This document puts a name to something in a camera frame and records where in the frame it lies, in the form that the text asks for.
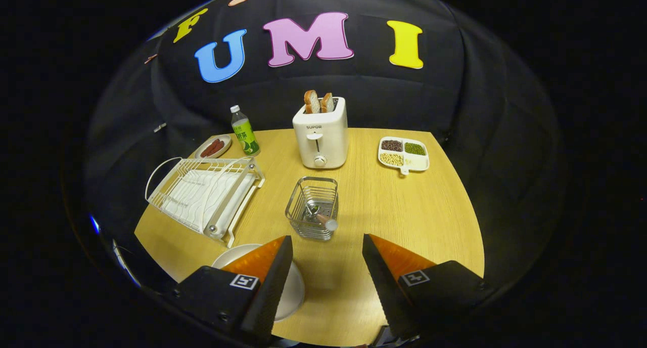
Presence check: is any white divided bean dish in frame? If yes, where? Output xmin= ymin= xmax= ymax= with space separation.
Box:
xmin=378 ymin=136 xmax=430 ymax=176

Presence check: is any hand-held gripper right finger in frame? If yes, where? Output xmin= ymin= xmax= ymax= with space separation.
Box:
xmin=362 ymin=233 xmax=493 ymax=341

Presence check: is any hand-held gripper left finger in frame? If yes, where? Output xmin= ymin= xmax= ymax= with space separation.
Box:
xmin=172 ymin=235 xmax=294 ymax=344

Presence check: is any white toaster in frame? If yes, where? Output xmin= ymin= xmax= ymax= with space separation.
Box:
xmin=292 ymin=96 xmax=349 ymax=169

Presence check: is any small beige oval plate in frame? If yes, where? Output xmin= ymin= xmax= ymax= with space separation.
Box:
xmin=195 ymin=134 xmax=233 ymax=159

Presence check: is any beige round plate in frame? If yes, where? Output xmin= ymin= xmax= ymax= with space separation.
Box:
xmin=211 ymin=243 xmax=306 ymax=322

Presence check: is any white wire dish rack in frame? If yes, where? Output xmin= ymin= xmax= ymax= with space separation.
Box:
xmin=145 ymin=156 xmax=266 ymax=248

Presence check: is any black backdrop cloth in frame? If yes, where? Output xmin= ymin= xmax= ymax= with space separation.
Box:
xmin=83 ymin=0 xmax=564 ymax=293

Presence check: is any green label drink bottle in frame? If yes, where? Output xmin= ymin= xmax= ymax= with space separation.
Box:
xmin=230 ymin=105 xmax=261 ymax=157

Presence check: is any metal wire basket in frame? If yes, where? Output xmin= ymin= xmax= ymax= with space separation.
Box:
xmin=285 ymin=176 xmax=339 ymax=242

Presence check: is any spoon with checkered handle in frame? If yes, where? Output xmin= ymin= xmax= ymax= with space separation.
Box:
xmin=305 ymin=202 xmax=338 ymax=232

